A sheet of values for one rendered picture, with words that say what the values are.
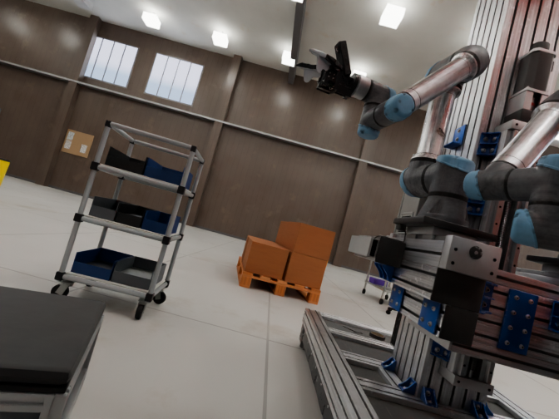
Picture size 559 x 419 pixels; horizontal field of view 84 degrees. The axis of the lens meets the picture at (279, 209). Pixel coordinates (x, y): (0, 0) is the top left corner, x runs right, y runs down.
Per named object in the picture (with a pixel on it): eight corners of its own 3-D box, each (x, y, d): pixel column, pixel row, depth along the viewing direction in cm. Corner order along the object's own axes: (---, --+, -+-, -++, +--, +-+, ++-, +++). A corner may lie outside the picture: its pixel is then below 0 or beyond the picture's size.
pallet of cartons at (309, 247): (291, 279, 473) (305, 228, 478) (326, 307, 338) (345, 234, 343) (229, 264, 450) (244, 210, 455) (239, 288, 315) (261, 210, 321)
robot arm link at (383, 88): (394, 109, 106) (400, 86, 106) (367, 97, 103) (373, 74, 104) (381, 115, 113) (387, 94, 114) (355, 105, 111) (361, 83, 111)
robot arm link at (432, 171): (447, 189, 93) (457, 147, 94) (417, 192, 106) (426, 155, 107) (477, 201, 96) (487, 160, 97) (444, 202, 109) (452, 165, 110)
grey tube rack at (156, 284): (42, 299, 160) (101, 117, 166) (84, 283, 201) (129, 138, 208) (146, 323, 165) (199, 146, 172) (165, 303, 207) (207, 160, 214)
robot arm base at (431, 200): (408, 220, 107) (414, 193, 108) (449, 231, 107) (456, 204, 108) (430, 219, 92) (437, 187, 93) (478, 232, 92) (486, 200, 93)
